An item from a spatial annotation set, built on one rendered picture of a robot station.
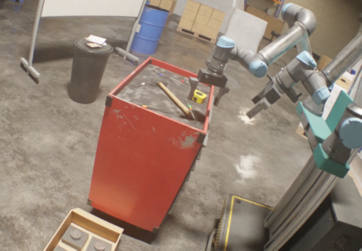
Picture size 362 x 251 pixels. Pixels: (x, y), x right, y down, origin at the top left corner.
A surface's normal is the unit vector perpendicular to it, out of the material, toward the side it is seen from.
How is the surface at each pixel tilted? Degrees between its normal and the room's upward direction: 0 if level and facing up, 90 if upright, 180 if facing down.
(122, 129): 90
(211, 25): 90
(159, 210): 90
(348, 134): 97
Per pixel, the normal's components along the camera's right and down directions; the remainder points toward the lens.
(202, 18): -0.09, 0.42
